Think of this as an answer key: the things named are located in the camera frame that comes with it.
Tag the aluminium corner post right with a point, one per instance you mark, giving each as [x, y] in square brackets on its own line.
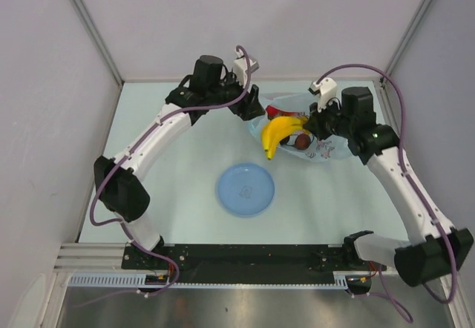
[409, 33]

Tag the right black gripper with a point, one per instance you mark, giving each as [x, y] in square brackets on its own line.
[313, 124]

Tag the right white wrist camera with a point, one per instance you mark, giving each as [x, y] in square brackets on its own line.
[326, 90]

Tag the red fake fruit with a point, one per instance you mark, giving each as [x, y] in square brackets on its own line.
[273, 112]

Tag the white slotted cable duct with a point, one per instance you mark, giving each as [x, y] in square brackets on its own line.
[145, 281]

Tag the light blue printed plastic bag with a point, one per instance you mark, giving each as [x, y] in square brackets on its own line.
[332, 148]

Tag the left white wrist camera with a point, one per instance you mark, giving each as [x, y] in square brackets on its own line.
[242, 70]

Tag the blue plastic plate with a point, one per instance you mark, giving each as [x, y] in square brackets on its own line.
[245, 189]

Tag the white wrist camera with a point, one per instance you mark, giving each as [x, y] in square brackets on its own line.
[242, 70]
[326, 90]

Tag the aluminium front rail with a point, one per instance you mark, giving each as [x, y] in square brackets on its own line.
[102, 257]

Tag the brown round fake fruit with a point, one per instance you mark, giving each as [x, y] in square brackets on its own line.
[302, 142]

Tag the aluminium corner post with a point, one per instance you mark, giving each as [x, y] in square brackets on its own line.
[95, 36]
[409, 33]

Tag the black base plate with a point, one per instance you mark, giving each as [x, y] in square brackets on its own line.
[258, 265]

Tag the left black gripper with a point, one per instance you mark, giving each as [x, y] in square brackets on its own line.
[249, 107]

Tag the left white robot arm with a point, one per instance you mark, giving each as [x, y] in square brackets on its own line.
[119, 179]

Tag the aluminium corner post left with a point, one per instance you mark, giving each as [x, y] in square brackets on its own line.
[95, 36]

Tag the yellow fake banana bunch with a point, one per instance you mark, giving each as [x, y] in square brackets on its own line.
[278, 129]

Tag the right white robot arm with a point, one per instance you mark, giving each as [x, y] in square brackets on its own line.
[434, 247]

